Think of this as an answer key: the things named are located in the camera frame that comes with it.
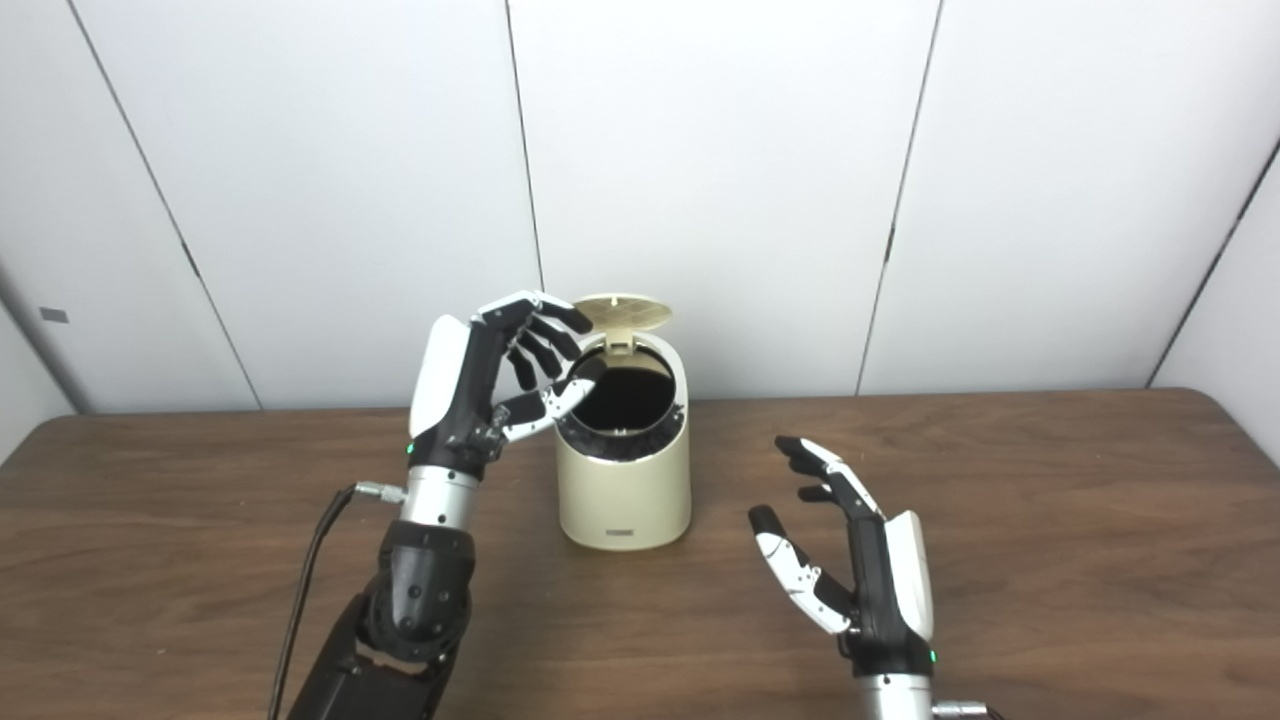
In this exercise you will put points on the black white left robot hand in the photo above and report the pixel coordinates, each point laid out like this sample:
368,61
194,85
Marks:
445,390

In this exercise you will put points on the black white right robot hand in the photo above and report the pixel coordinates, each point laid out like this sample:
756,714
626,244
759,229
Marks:
885,600

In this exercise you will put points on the cream-colored lidded bin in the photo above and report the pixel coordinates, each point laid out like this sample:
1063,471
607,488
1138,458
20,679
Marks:
625,500

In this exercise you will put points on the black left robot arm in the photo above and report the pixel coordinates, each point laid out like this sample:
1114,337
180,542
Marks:
415,600

